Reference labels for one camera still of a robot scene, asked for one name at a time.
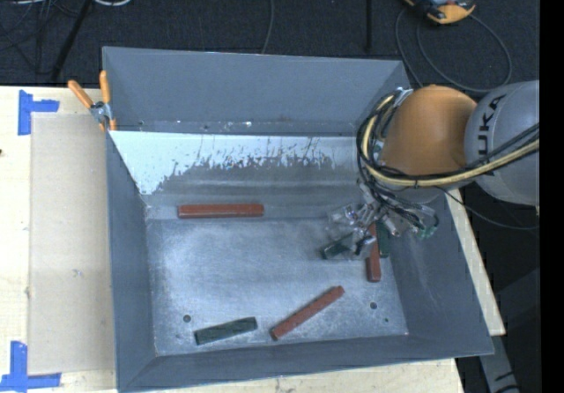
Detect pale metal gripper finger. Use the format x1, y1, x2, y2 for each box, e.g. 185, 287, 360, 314
327, 204, 359, 226
352, 234, 379, 259

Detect dark green flat block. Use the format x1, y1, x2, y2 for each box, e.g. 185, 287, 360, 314
375, 220, 391, 259
321, 239, 354, 261
193, 315, 259, 346

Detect red-brown flat block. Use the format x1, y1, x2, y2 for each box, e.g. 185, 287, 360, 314
177, 203, 265, 220
365, 223, 382, 284
270, 285, 346, 342

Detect grey metal bin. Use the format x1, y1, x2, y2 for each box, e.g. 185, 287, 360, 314
100, 46, 495, 393

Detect pale flat board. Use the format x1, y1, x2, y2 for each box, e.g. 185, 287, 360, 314
26, 112, 116, 377

